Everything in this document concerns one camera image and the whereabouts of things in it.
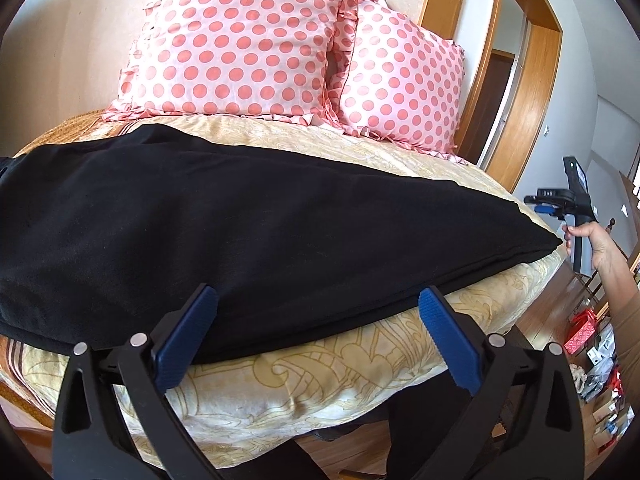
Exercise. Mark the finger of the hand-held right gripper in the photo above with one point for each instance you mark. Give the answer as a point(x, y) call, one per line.
point(540, 206)

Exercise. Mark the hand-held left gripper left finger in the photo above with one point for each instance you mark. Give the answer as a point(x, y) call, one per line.
point(184, 332)

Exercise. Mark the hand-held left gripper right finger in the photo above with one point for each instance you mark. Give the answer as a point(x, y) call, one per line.
point(446, 337)

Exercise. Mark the black pants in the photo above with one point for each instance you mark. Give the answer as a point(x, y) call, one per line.
point(240, 240)

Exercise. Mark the person's right forearm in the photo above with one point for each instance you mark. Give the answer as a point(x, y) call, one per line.
point(622, 310)

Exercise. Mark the person's right hand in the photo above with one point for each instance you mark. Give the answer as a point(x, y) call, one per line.
point(597, 245)

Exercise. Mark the person's dark trouser legs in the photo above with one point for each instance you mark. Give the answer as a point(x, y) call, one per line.
point(420, 440)

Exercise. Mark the bed with yellow patterned sheet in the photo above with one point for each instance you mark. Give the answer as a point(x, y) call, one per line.
point(280, 400)

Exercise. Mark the red gift bag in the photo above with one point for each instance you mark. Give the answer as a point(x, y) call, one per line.
point(580, 332)

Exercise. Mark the clutter of small boxes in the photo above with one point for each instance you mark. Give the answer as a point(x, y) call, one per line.
point(607, 390)

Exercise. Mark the small pink polka-dot pillow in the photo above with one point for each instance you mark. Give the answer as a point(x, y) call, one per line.
point(400, 77)

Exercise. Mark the large pink polka-dot pillow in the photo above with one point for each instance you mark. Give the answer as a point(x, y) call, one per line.
point(232, 42)

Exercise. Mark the wooden door frame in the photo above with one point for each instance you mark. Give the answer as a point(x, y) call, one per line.
point(505, 70)

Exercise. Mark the wooden bed frame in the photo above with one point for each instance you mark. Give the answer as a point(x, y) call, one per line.
point(22, 410)

